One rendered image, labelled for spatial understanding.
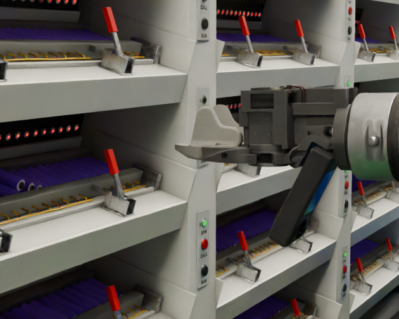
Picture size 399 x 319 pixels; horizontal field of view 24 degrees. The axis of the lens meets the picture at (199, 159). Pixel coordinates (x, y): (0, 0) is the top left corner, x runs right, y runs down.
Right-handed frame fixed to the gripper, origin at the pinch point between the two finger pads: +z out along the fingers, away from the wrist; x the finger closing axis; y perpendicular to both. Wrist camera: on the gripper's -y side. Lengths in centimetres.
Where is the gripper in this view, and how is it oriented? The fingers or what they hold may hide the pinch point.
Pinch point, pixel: (186, 152)
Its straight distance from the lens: 105.2
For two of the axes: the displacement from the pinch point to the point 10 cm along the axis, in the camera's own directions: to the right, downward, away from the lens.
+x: -4.6, 1.1, -8.8
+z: -8.9, -0.2, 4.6
